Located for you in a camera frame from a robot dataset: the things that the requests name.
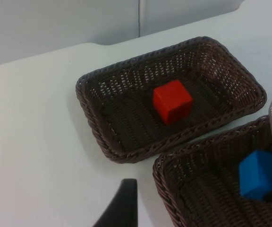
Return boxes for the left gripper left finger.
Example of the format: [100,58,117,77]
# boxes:
[92,178,138,227]

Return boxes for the blue cube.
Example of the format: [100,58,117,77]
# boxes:
[238,149,272,201]

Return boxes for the dark brown wicker basket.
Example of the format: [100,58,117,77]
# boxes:
[75,35,268,164]
[152,115,272,227]

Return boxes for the red cube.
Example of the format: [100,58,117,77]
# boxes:
[153,79,194,125]

